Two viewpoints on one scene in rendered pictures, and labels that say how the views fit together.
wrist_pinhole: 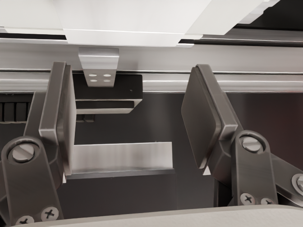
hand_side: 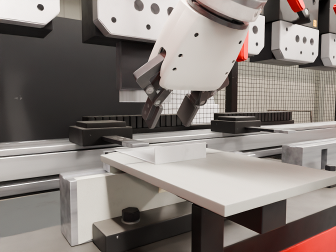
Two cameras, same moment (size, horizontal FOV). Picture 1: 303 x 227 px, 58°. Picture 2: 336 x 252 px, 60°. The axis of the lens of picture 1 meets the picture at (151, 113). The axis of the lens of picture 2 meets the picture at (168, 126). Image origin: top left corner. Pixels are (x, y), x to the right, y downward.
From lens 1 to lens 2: 0.34 m
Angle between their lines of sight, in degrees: 44
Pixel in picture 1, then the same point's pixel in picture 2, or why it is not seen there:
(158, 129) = (18, 110)
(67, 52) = not seen: hidden behind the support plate
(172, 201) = (123, 75)
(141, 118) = (34, 119)
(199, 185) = not seen: outside the picture
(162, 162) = (123, 92)
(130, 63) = (81, 156)
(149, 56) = (67, 162)
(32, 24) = not seen: hidden behind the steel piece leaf
